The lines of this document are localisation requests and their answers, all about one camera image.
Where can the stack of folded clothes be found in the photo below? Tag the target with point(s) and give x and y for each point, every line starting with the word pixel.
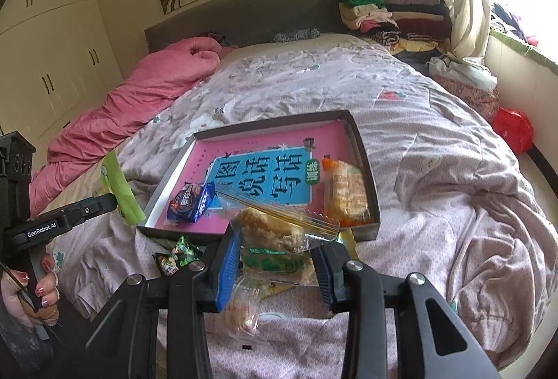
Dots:
pixel 392 17

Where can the green black snack packet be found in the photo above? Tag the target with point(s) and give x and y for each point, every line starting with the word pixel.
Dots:
pixel 185 250

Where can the person's left hand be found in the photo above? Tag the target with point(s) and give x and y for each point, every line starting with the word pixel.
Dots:
pixel 19 296

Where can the grey upholstered headboard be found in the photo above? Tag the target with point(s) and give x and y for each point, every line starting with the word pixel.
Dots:
pixel 261 17

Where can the red plastic bag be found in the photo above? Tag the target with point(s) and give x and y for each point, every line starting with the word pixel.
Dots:
pixel 513 130

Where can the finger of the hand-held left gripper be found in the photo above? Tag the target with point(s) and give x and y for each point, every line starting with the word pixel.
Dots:
pixel 93 206

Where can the yellow snack packet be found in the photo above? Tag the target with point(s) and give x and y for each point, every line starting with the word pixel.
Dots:
pixel 347 240

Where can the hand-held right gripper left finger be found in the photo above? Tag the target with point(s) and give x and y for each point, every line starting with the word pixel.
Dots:
pixel 229 270

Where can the floral lilac bed quilt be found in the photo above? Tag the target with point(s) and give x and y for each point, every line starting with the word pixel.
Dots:
pixel 436 187

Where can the floral fabric box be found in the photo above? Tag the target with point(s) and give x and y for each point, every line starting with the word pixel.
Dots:
pixel 475 100

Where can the orange cracker packet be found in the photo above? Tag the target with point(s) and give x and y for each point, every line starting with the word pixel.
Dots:
pixel 346 195

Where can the dark patterned cloth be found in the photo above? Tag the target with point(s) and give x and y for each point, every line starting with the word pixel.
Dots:
pixel 296 33

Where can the dark clothes on sill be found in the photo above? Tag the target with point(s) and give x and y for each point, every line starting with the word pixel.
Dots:
pixel 514 23

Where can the dark grey cardboard box tray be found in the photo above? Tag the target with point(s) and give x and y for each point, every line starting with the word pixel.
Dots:
pixel 366 231

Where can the pink quilt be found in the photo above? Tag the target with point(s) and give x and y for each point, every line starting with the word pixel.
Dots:
pixel 130 108

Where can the round pastry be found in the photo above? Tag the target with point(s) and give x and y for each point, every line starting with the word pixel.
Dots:
pixel 242 310

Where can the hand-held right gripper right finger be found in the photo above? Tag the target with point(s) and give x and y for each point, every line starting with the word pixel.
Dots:
pixel 325 278

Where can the clear pastry packet green label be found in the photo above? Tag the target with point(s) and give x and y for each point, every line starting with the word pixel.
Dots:
pixel 270 250

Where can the cream wardrobe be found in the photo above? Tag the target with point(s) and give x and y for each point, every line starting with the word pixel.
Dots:
pixel 56 56

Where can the light green snack packet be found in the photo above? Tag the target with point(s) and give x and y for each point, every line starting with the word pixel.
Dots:
pixel 120 191

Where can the blue cookie packet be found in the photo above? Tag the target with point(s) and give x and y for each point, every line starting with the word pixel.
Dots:
pixel 192 202

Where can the cream curtain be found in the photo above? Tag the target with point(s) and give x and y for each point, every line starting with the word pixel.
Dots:
pixel 462 12

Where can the white plastic bag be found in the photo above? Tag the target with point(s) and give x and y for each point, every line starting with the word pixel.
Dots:
pixel 462 71

